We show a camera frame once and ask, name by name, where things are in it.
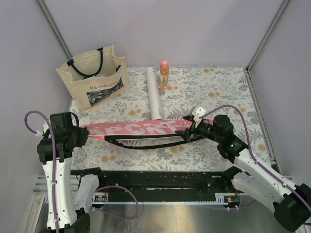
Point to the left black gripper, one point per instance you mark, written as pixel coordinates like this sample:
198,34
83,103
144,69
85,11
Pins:
84,133

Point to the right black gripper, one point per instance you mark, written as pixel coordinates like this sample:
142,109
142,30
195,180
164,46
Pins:
186,134

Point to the pink racket cover bag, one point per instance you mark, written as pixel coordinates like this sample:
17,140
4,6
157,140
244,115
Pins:
143,135

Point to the white shuttlecock tube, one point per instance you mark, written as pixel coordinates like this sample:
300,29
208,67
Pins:
153,94

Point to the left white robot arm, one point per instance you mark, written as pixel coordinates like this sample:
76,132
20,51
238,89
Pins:
66,214

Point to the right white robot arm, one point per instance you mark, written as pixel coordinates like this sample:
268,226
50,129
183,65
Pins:
290,203

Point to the beige canvas tote bag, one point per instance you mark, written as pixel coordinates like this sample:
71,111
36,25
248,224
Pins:
94,77

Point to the orange drink bottle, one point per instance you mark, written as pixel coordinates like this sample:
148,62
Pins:
164,75

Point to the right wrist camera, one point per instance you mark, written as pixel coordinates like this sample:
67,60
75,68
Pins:
197,113

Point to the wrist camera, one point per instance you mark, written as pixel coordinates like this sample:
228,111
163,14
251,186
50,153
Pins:
43,130
197,113

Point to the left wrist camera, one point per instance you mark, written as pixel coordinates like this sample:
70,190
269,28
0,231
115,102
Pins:
43,130

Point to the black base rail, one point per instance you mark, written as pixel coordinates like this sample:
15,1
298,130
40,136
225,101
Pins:
208,182

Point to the white cable duct strip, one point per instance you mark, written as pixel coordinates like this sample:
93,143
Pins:
153,197

